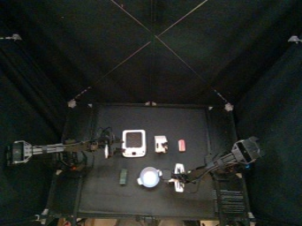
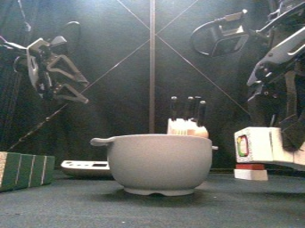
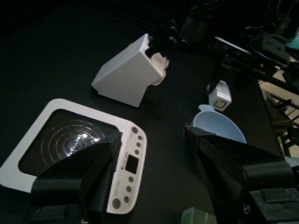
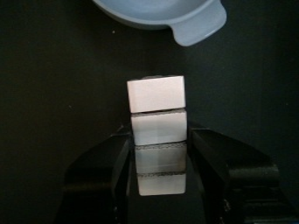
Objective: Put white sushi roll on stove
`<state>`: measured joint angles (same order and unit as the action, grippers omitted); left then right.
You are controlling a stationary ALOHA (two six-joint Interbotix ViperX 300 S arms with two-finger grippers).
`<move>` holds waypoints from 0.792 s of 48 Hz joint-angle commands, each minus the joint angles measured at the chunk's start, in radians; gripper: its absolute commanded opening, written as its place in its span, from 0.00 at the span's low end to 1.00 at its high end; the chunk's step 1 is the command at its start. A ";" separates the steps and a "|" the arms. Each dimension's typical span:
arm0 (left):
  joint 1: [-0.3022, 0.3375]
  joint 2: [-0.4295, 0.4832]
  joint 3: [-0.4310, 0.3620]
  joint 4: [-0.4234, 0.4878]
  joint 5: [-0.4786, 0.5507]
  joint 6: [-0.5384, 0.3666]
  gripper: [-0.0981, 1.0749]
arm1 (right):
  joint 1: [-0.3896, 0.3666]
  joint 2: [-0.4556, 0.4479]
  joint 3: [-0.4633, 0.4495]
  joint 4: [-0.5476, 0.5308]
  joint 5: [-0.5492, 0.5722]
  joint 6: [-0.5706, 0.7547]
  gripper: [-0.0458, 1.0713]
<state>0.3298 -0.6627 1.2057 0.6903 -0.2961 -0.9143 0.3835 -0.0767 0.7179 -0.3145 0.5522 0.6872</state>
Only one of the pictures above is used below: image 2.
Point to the green white striped box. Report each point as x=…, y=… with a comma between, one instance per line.
x=25, y=170

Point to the vertical metal frame pole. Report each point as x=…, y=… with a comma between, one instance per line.
x=151, y=74

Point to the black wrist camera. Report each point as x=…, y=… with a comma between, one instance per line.
x=72, y=32
x=227, y=41

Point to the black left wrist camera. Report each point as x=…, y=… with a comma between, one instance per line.
x=72, y=32

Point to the red white nigiri toy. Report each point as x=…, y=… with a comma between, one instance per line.
x=250, y=172

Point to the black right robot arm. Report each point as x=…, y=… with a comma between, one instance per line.
x=289, y=13

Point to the wooden toy knife block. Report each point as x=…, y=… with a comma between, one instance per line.
x=185, y=128

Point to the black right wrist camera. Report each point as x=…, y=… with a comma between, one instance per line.
x=227, y=41

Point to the grey toy cooking pot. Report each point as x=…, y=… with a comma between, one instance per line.
x=158, y=163

